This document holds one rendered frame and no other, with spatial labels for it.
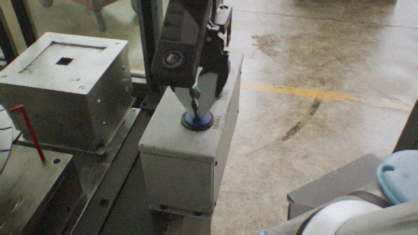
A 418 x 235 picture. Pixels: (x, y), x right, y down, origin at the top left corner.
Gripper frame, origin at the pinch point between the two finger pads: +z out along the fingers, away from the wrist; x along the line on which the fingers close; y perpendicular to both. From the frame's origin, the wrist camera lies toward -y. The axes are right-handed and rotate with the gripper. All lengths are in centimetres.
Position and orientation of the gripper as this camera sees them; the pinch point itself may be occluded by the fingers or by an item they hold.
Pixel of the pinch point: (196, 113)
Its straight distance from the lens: 53.6
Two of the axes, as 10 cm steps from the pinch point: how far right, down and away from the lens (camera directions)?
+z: 0.0, 7.6, 6.5
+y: 2.2, -6.4, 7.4
